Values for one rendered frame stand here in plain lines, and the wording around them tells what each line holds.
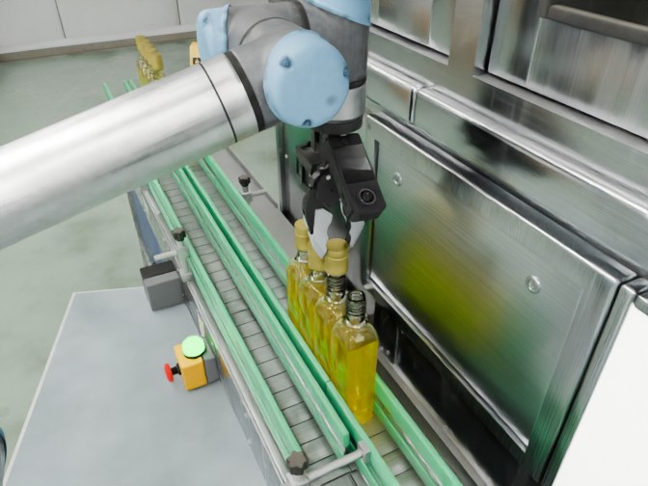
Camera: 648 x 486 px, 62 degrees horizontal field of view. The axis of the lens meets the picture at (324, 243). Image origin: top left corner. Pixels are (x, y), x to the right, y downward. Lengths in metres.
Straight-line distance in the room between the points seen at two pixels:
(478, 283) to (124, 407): 0.76
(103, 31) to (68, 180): 6.10
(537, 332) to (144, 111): 0.49
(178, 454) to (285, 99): 0.79
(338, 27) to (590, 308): 0.39
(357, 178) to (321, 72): 0.23
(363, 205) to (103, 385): 0.78
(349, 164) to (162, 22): 6.03
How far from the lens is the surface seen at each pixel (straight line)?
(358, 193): 0.65
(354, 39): 0.64
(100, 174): 0.47
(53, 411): 1.25
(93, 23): 6.53
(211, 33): 0.59
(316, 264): 0.85
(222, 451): 1.09
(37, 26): 6.50
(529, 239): 0.64
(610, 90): 0.60
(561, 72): 0.64
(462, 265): 0.76
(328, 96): 0.48
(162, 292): 1.35
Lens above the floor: 1.64
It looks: 35 degrees down
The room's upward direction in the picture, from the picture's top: straight up
